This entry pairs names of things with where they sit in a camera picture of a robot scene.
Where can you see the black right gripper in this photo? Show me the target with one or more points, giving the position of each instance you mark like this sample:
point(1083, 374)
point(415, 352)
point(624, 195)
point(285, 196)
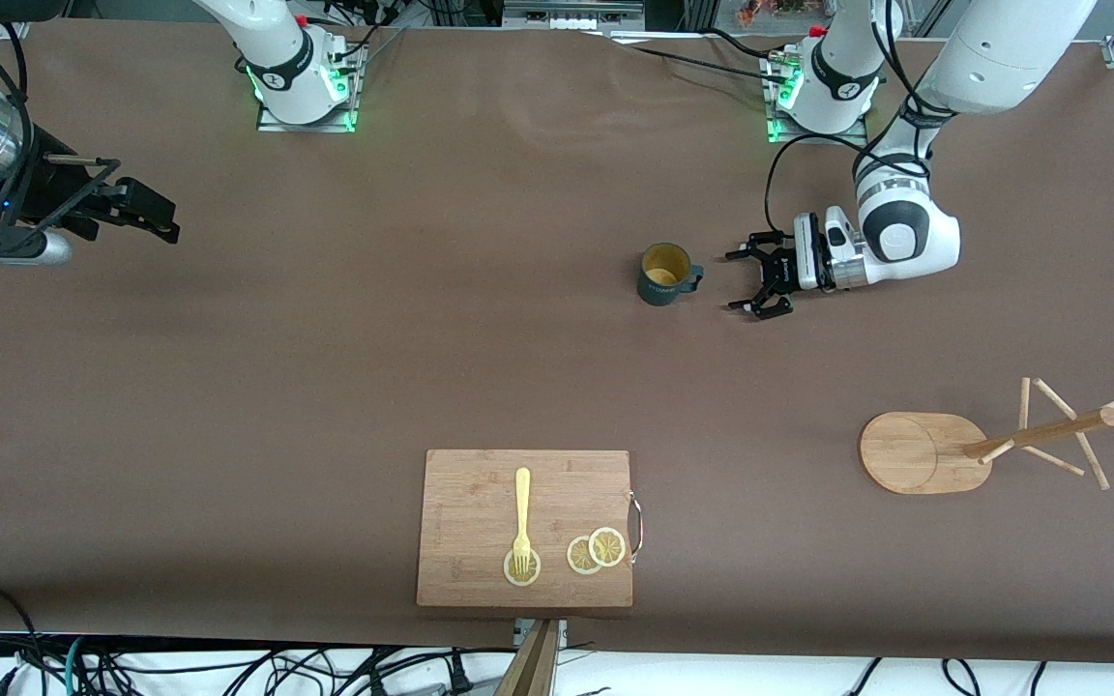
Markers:
point(46, 196)

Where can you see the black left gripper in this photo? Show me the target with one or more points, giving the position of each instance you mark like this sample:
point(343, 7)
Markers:
point(782, 273)

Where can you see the dark teal ribbed cup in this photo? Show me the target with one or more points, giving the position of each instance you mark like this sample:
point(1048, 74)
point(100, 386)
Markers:
point(659, 290)

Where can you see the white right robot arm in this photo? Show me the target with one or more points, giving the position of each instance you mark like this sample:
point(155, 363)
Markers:
point(277, 58)

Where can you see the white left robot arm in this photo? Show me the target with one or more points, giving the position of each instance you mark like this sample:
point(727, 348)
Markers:
point(992, 58)

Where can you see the wooden mug rack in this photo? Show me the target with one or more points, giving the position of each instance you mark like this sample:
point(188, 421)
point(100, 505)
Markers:
point(905, 454)

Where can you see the colourful snack packets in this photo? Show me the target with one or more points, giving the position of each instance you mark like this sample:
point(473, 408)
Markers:
point(779, 10)

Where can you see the brown table cover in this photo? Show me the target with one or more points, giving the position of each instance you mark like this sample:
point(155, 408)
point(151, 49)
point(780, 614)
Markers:
point(228, 483)

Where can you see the white power strip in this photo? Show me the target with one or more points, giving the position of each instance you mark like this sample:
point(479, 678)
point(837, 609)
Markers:
point(567, 17)

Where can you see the yellow plastic fork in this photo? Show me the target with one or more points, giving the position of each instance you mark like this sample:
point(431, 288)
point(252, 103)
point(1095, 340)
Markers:
point(522, 503)

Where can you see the wooden cutting board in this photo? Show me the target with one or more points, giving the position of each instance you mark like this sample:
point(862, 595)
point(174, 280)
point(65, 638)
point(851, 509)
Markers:
point(470, 503)

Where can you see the lemon slice under fork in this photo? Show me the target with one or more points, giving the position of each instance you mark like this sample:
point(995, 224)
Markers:
point(522, 581)

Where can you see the wooden beam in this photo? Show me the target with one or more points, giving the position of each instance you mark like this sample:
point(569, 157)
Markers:
point(533, 667)

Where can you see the black power plug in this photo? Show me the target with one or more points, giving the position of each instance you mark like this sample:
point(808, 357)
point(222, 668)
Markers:
point(460, 677)

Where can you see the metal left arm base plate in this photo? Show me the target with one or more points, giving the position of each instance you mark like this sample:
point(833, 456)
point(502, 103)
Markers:
point(823, 139)

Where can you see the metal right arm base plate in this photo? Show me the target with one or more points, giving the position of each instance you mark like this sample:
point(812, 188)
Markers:
point(306, 127)

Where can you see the metal corner bracket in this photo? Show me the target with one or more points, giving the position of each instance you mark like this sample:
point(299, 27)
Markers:
point(15, 27)

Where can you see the small metal bracket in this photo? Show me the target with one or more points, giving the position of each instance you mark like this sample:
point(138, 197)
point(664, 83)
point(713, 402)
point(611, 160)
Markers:
point(521, 630)

